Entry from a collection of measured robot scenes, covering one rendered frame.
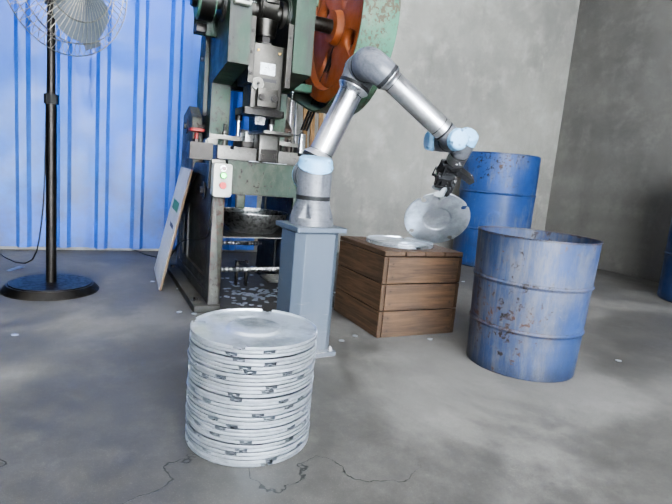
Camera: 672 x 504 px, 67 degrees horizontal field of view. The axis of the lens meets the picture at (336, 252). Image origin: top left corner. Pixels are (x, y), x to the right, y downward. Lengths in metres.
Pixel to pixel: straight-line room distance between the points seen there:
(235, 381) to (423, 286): 1.15
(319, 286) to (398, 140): 2.64
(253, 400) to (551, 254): 1.07
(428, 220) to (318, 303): 0.79
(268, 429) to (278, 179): 1.38
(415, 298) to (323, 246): 0.56
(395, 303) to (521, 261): 0.54
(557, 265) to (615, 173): 3.24
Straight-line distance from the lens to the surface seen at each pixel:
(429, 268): 2.09
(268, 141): 2.34
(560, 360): 1.89
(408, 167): 4.27
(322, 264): 1.69
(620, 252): 4.89
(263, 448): 1.17
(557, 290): 1.79
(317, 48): 2.92
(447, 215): 2.30
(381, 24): 2.37
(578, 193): 5.16
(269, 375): 1.09
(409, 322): 2.10
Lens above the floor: 0.64
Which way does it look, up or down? 9 degrees down
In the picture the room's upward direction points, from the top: 5 degrees clockwise
